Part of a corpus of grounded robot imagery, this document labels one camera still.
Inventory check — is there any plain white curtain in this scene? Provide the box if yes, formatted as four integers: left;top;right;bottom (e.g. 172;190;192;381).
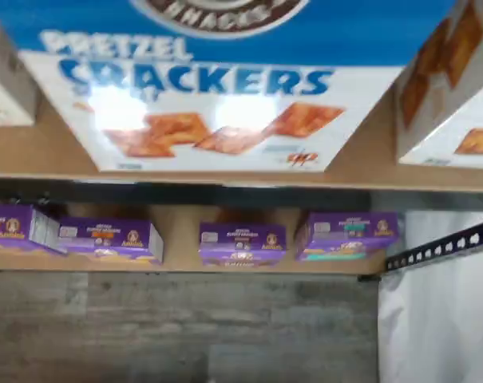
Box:
378;210;483;383

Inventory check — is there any yellow pretzel crackers box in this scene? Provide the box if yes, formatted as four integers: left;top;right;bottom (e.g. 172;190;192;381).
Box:
395;0;483;168

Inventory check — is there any orange pretzel crackers box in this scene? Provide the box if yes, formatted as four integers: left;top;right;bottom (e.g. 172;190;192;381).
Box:
0;7;39;129

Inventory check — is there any purple Annie's snack box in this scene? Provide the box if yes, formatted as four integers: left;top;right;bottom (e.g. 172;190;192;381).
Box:
0;203;69;256
56;217;165;267
198;221;289;267

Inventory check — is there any wooden metal shelf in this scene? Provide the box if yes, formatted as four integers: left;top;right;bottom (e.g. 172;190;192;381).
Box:
0;177;483;211

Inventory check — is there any purple Annie's box teal label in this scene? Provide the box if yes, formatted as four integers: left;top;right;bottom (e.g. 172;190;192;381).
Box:
295;211;401;263

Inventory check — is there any black perforated metal upright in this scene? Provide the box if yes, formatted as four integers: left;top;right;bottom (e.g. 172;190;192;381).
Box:
386;217;483;273

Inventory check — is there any blue pretzel crackers box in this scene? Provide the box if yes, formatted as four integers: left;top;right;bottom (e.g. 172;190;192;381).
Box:
16;0;460;174

